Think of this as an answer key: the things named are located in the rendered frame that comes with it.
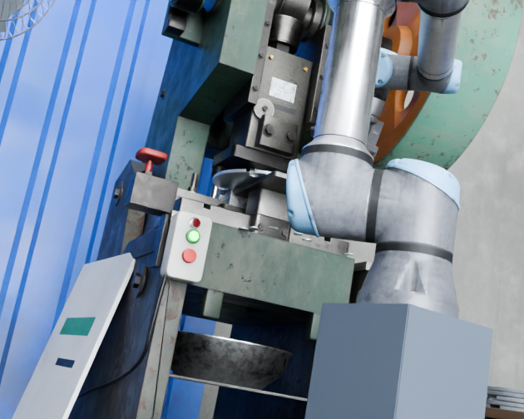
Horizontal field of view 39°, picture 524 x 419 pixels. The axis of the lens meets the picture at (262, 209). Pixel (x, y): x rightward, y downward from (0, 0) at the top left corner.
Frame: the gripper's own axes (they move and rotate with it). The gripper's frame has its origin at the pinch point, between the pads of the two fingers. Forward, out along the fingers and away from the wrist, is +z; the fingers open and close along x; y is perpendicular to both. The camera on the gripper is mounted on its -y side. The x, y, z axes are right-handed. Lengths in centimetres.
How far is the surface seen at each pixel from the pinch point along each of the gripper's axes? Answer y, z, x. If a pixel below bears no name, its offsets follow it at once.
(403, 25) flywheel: 27, -48, 43
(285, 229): -7.0, 11.6, -1.0
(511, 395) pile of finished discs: 23, 20, -56
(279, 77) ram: -11.2, -21.3, 25.3
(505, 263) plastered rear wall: 176, 25, 132
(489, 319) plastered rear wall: 169, 52, 120
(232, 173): -22.8, 3.1, 3.0
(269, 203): -12.2, 7.2, 1.5
